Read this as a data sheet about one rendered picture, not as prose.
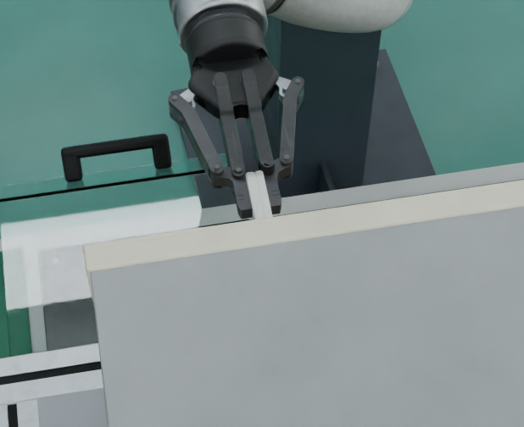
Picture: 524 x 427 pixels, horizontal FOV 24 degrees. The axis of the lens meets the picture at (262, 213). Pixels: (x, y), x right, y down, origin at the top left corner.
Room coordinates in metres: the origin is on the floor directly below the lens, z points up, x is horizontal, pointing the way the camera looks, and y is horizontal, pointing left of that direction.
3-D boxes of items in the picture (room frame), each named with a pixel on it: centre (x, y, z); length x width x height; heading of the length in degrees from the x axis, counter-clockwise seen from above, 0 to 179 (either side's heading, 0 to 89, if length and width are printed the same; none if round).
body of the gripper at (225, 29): (0.73, 0.03, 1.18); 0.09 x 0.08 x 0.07; 10
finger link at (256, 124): (0.67, 0.00, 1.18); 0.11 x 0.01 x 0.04; 12
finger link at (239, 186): (0.60, 0.03, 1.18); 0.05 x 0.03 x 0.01; 10
